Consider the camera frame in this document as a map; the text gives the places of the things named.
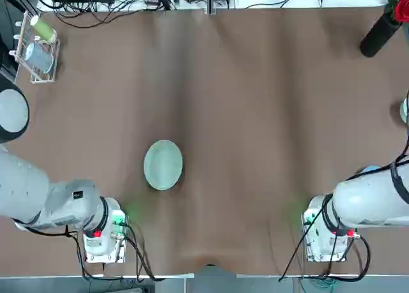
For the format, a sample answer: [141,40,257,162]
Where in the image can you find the green plate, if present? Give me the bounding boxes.
[143,139,184,191]

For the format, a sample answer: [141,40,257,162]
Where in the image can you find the blue plate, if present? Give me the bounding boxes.
[360,165,383,176]

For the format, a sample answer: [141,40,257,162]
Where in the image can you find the clear dish rack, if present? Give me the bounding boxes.
[14,11,61,83]

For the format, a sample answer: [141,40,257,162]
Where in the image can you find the blue-grey cup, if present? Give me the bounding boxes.
[25,42,54,74]

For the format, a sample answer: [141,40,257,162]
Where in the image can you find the green cup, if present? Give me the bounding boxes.
[31,15,57,42]

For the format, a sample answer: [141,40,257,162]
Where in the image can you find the pale green bowl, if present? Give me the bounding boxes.
[399,98,409,125]

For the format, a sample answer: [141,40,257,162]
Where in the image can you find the black vase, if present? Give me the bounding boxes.
[360,15,402,58]

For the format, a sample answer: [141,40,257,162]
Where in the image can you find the red rose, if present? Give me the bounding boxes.
[392,0,409,23]

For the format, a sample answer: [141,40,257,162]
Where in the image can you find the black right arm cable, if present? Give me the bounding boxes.
[278,155,409,283]

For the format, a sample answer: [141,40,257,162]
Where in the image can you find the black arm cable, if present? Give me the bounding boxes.
[278,155,409,283]
[12,221,157,281]

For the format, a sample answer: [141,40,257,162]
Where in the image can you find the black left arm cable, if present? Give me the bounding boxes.
[12,221,157,281]

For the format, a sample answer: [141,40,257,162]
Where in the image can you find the loose black cable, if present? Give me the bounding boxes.
[53,0,146,29]

